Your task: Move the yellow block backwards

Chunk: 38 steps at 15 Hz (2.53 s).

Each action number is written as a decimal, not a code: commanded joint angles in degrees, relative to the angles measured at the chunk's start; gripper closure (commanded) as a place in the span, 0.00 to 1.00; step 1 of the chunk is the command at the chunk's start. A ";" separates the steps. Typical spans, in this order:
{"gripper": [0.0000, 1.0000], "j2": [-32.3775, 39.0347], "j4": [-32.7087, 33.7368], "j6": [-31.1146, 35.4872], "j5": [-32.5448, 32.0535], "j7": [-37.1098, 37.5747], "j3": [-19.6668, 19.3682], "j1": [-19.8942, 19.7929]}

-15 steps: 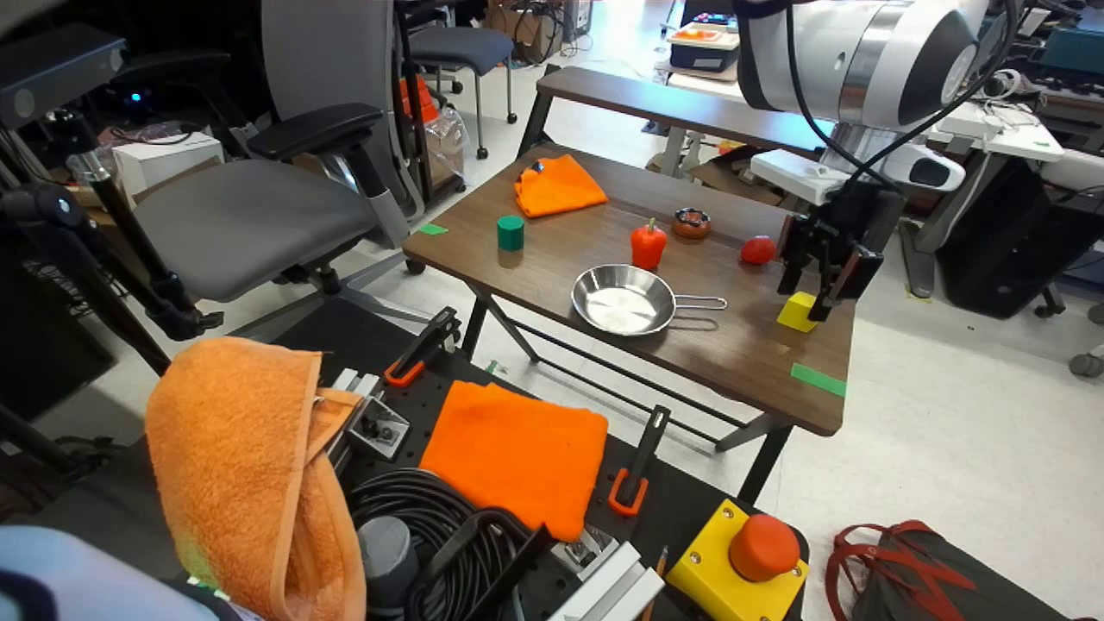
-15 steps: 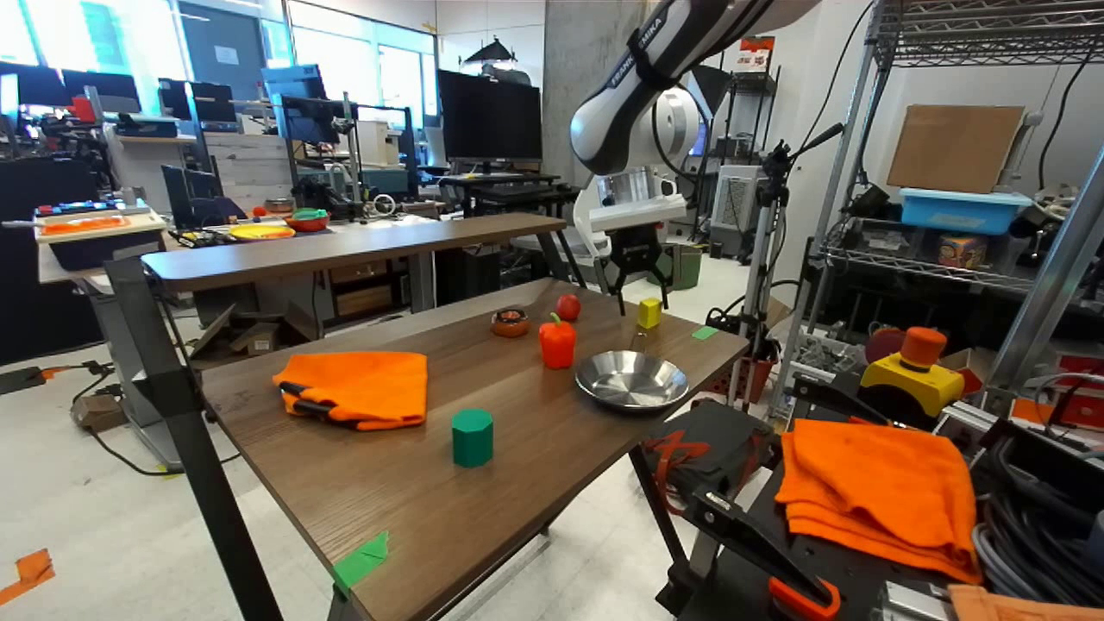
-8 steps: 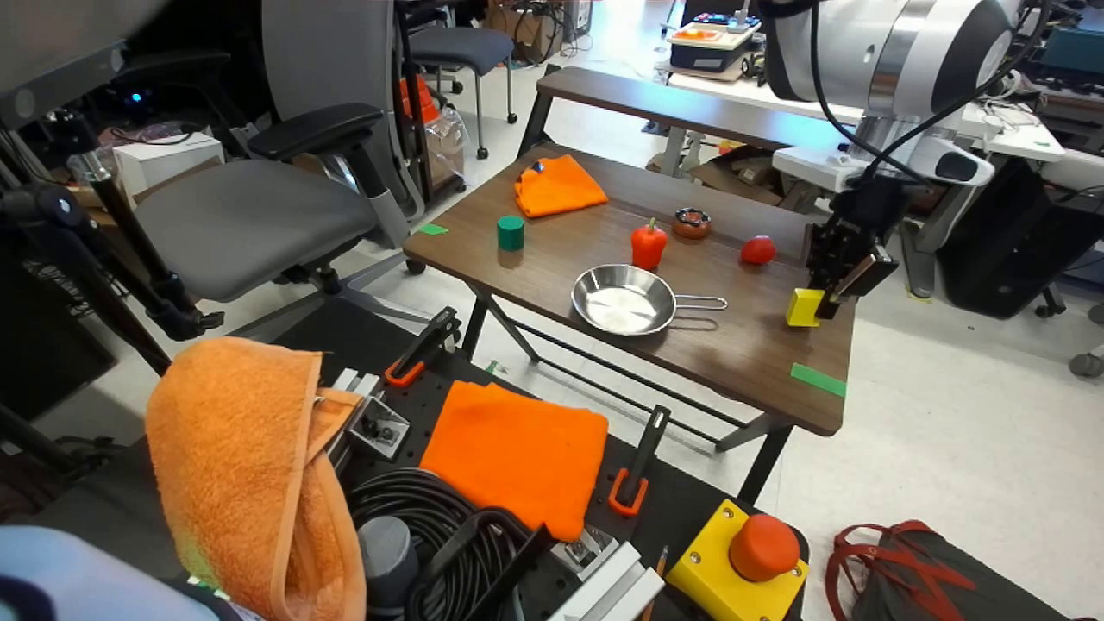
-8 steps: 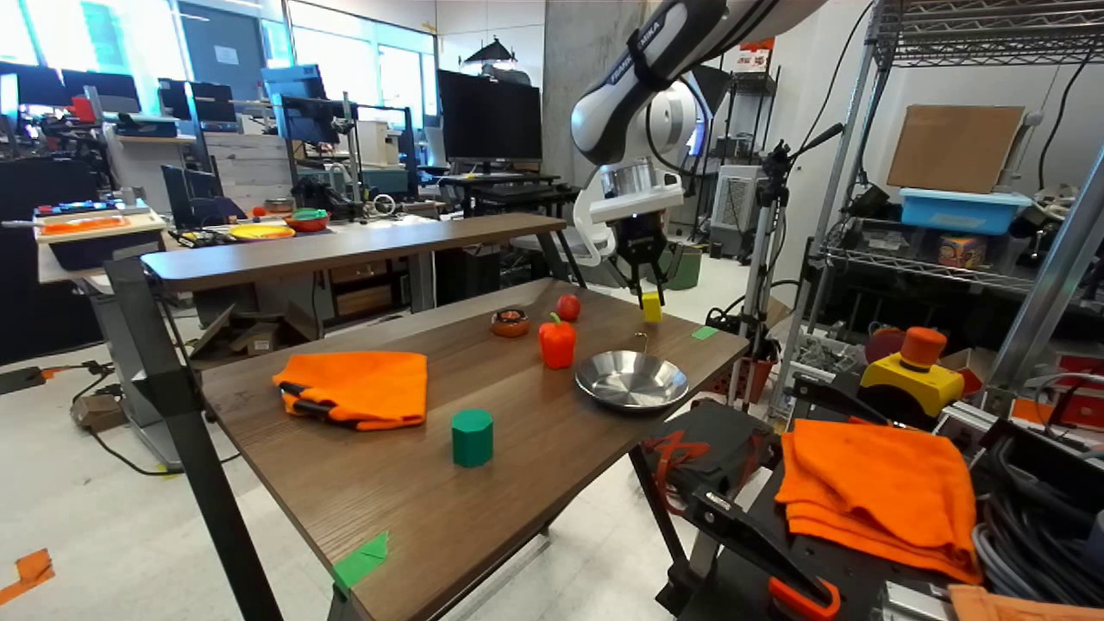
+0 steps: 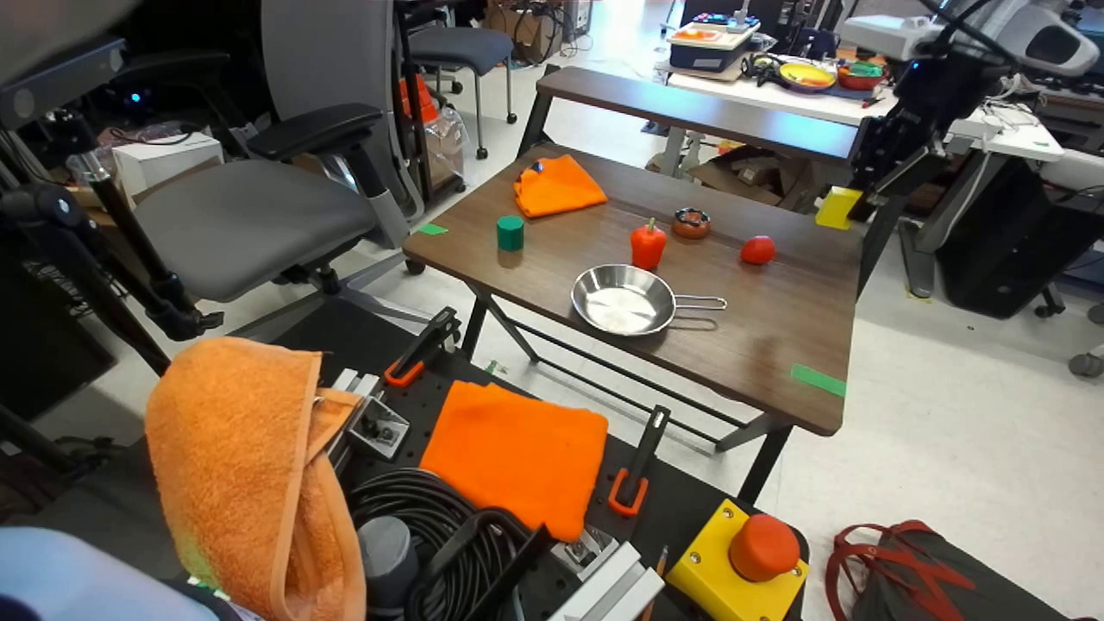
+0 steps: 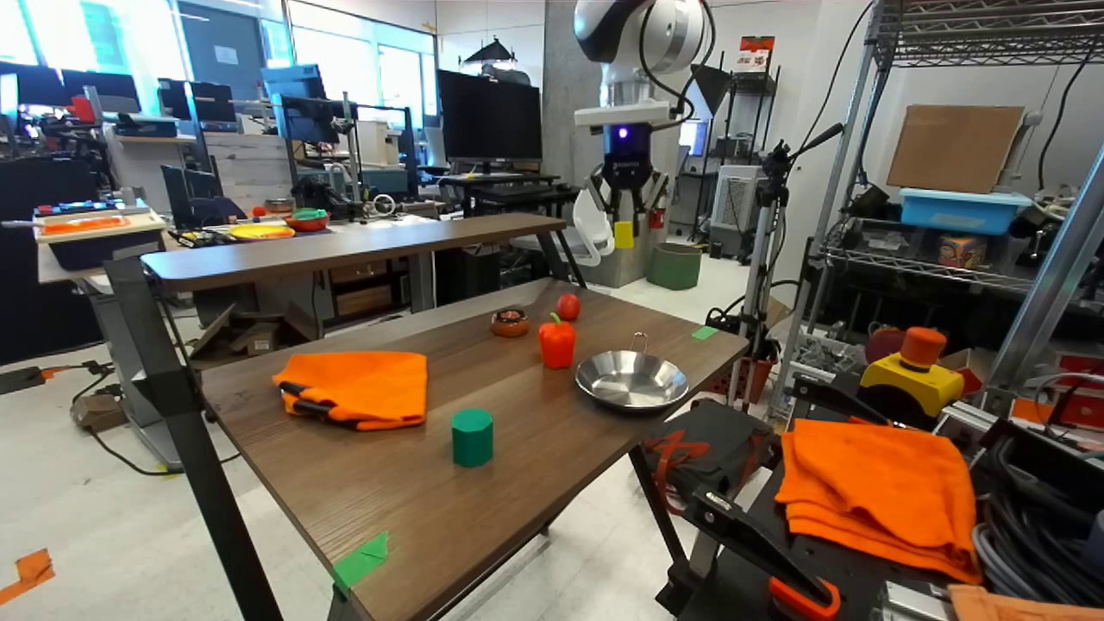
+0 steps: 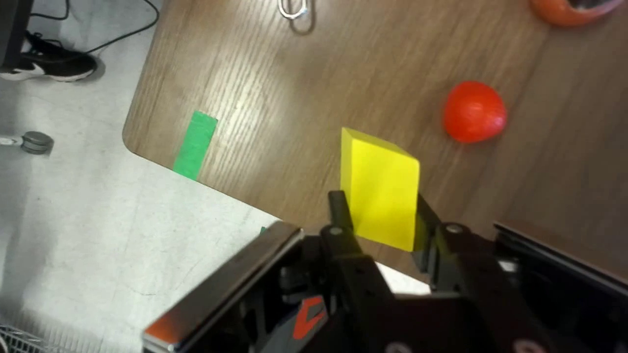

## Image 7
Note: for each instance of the silver metal clip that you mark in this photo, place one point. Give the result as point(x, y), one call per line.
point(296, 14)

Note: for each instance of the yellow block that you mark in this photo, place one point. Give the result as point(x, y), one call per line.
point(382, 188)

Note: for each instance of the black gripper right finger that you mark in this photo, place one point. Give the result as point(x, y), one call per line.
point(467, 275)

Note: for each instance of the small green tape strip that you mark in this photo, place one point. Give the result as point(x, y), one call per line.
point(194, 145)

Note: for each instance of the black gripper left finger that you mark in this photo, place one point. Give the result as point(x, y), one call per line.
point(345, 255)

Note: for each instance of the red toy tomato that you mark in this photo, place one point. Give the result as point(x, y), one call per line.
point(473, 112)

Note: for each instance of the black sneaker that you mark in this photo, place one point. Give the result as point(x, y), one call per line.
point(55, 61)

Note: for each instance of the grey caster wheel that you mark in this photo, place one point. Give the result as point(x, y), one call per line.
point(35, 141)

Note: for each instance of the small orange bowl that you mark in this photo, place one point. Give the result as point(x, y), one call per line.
point(561, 12)

